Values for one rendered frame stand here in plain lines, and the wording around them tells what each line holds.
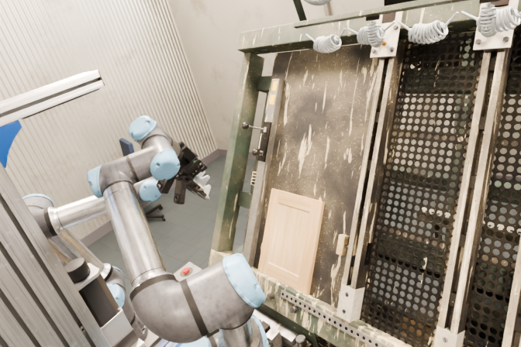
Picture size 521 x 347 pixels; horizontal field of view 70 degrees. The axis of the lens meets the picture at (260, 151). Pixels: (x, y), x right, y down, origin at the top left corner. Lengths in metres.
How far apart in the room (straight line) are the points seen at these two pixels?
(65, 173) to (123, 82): 1.25
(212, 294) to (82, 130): 3.97
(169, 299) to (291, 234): 1.05
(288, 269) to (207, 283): 1.04
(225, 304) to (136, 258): 0.21
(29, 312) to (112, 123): 3.86
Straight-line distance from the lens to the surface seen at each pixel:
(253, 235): 1.89
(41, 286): 1.02
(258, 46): 1.97
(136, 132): 1.04
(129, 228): 0.88
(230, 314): 0.78
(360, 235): 1.47
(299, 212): 1.71
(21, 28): 4.51
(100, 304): 1.21
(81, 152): 4.63
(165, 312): 0.77
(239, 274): 0.77
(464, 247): 1.34
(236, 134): 2.02
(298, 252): 1.73
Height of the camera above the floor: 2.10
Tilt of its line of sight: 23 degrees down
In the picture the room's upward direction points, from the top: 16 degrees counter-clockwise
